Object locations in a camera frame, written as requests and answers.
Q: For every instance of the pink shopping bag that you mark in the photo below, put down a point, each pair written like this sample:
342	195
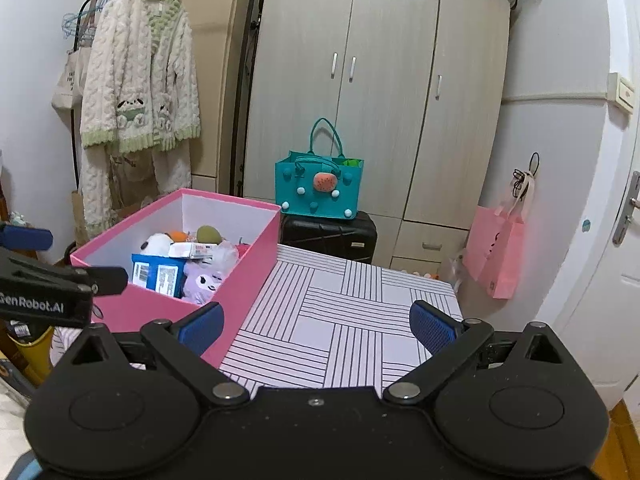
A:
495	255

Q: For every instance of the black suitcase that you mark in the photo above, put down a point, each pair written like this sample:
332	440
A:
325	240

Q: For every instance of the clear plastic bag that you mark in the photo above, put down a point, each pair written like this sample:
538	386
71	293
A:
454	272

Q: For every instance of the beige wardrobe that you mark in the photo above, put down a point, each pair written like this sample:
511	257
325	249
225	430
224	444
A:
215	60

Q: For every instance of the grey wardrobe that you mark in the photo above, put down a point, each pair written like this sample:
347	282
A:
390	85

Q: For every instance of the cream fluffy pajama jacket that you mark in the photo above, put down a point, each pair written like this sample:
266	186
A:
140	75

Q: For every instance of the white door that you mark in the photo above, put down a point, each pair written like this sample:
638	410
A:
600	285

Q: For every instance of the round door sticker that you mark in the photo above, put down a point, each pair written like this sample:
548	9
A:
586	225

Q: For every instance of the cream fluffy pajama pants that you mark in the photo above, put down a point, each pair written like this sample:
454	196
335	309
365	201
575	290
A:
100	185

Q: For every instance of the wall light switch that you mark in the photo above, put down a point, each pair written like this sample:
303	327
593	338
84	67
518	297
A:
622	91

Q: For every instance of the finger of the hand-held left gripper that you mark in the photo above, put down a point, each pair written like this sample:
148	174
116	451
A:
105	280
25	238

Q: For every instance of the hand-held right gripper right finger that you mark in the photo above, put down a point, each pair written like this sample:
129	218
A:
432	327

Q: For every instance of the white brown cat plush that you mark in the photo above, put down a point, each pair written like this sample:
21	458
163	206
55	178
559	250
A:
156	246

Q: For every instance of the brown paper bag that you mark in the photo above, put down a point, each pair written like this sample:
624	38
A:
77	220

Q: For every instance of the green plush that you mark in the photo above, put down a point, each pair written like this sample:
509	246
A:
209	234

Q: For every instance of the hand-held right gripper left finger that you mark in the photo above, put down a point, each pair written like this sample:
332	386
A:
202	327

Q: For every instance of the teal felt handbag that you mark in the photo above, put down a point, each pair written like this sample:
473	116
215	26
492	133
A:
310	195

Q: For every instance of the pink cardboard box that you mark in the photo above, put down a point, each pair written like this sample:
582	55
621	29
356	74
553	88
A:
250	280

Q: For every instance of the white pink packet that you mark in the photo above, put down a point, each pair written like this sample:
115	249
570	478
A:
192	250

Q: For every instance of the yellow bag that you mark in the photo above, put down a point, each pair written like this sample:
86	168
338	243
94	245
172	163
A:
32	355

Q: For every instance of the striped tablecloth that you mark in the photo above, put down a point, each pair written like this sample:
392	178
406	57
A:
350	320

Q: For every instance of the pink strawberry plush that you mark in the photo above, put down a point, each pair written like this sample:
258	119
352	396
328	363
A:
242	249

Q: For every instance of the purple rabbit plush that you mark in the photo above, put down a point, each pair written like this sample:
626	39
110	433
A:
205	282

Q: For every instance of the orange plush ball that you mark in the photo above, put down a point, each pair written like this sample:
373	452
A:
178	235

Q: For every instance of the canvas tote bag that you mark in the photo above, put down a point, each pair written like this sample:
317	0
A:
67	85

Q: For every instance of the blue packet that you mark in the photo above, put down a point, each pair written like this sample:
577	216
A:
155	275

